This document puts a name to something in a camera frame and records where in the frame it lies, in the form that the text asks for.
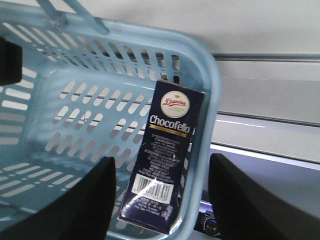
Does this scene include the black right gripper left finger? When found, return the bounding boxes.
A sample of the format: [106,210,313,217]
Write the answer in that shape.
[0,156,117,240]

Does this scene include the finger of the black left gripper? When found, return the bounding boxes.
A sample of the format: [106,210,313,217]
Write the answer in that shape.
[0,37,23,85]

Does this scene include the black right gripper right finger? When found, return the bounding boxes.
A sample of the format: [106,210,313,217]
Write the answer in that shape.
[208,153,320,240]

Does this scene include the Chocofello cookie box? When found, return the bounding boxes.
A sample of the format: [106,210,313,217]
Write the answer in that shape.
[119,80,205,235]

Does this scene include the light blue plastic basket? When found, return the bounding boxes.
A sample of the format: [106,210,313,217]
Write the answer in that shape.
[0,0,221,240]

